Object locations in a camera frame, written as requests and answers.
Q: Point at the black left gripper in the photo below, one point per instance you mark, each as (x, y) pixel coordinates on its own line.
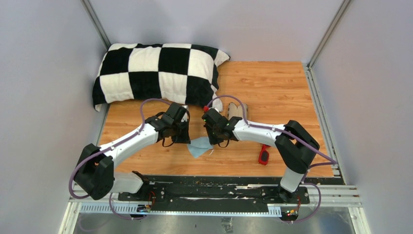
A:
(185, 138)

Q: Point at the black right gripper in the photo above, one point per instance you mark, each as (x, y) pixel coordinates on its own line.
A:
(213, 141)

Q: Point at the light blue cleaning cloth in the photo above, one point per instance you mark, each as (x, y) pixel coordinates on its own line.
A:
(199, 146)

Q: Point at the beige plaid glasses case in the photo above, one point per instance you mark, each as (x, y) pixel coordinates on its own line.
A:
(235, 110)

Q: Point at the red sunglasses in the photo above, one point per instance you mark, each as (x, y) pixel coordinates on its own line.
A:
(263, 157)

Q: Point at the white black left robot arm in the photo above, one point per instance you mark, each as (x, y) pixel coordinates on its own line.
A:
(95, 175)

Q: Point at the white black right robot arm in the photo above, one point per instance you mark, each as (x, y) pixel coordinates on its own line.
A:
(295, 145)

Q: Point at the black and white checkered pillow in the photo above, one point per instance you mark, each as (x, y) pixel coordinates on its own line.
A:
(179, 72)

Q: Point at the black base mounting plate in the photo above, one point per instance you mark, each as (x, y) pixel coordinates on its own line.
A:
(221, 194)

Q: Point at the aluminium rail frame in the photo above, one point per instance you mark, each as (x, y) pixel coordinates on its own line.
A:
(334, 208)

